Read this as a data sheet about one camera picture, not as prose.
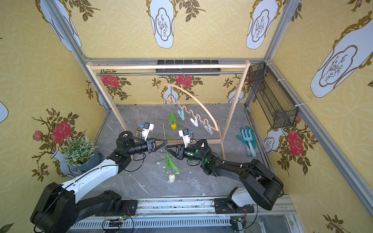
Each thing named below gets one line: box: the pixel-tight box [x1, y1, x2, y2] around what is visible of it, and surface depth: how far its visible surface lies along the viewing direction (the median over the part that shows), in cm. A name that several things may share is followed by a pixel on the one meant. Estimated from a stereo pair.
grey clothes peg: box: [203, 125, 214, 135], surface depth 68 cm
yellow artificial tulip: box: [168, 104, 178, 131], surface depth 92 cm
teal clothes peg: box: [177, 109, 186, 121], surface depth 77 cm
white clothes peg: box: [189, 116, 199, 128], surface depth 73 cm
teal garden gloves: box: [236, 125, 258, 157], surface depth 100 cm
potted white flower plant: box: [50, 135, 105, 179], surface depth 78 cm
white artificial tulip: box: [162, 122, 181, 184], surface depth 74 cm
